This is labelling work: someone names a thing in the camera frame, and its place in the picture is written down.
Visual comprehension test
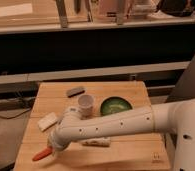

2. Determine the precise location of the white plastic bottle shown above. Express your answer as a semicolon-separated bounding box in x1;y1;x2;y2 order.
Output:
81;137;111;147

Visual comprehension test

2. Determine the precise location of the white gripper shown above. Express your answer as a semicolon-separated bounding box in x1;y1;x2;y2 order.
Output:
48;132;70;152

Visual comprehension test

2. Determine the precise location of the grey sponge block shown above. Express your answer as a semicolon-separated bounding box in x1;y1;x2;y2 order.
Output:
66;86;85;97

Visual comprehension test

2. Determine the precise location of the black floor cable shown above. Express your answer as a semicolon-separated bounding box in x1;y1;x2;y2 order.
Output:
0;96;35;120

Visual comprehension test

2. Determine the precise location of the green bowl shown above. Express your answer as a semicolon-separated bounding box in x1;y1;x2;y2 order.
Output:
100;96;132;116

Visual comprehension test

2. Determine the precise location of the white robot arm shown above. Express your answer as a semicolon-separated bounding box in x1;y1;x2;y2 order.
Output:
48;99;195;171

